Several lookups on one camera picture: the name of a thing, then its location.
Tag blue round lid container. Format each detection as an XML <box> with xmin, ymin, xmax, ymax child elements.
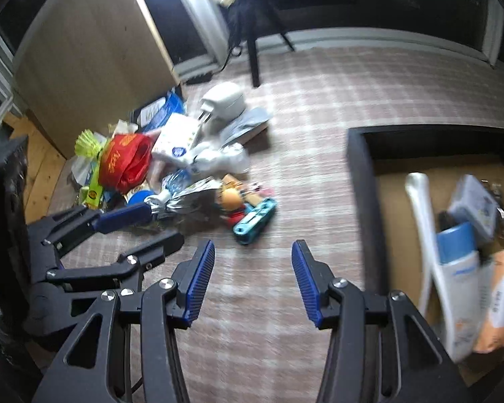
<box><xmin>125</xmin><ymin>188</ymin><xmax>154</xmax><ymax>206</ymax></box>

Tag orange head toy figure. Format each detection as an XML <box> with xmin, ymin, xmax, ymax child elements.
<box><xmin>216</xmin><ymin>174</ymin><xmax>273</xmax><ymax>228</ymax></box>

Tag white shoehorn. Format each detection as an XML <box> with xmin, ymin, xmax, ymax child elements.
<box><xmin>405</xmin><ymin>172</ymin><xmax>439</xmax><ymax>317</ymax></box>

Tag white bottle blue cap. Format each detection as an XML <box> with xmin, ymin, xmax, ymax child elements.
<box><xmin>436</xmin><ymin>222</ymin><xmax>481</xmax><ymax>363</ymax></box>

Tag grey clear card box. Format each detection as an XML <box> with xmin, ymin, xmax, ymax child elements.
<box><xmin>447</xmin><ymin>175</ymin><xmax>497</xmax><ymax>247</ymax></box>

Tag orange white tissue pack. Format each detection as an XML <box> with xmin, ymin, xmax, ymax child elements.
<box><xmin>473</xmin><ymin>250</ymin><xmax>504</xmax><ymax>354</ymax></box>

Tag metal keyring clips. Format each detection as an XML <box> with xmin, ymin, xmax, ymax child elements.
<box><xmin>481</xmin><ymin>179</ymin><xmax>504</xmax><ymax>240</ymax></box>

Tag green yellow packet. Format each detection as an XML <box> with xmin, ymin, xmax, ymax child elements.
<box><xmin>78</xmin><ymin>163</ymin><xmax>103</xmax><ymax>209</ymax></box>

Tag red fabric bag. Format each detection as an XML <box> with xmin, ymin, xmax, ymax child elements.
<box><xmin>99</xmin><ymin>134</ymin><xmax>154</xmax><ymax>194</ymax></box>

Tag black storage box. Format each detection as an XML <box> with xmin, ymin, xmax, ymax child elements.
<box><xmin>347</xmin><ymin>125</ymin><xmax>504</xmax><ymax>401</ymax></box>

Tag yellow green shuttlecock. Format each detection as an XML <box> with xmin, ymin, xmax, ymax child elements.
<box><xmin>74</xmin><ymin>129</ymin><xmax>106</xmax><ymax>160</ymax></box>

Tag white tissue packet blue logo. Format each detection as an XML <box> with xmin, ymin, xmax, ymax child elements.
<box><xmin>151</xmin><ymin>113</ymin><xmax>201</xmax><ymax>168</ymax></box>

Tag white crumpled plastic bag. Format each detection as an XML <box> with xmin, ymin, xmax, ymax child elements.
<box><xmin>187</xmin><ymin>142</ymin><xmax>250</xmax><ymax>176</ymax></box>

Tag wooden cabinet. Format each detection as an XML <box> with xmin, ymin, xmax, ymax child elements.
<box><xmin>13</xmin><ymin>0</ymin><xmax>180</xmax><ymax>158</ymax></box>

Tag white power adapter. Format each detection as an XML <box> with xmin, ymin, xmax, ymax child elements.
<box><xmin>198</xmin><ymin>82</ymin><xmax>247</xmax><ymax>122</ymax></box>

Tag grey plastic mailer bag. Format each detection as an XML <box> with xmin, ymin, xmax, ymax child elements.
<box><xmin>219</xmin><ymin>107</ymin><xmax>272</xmax><ymax>146</ymax></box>

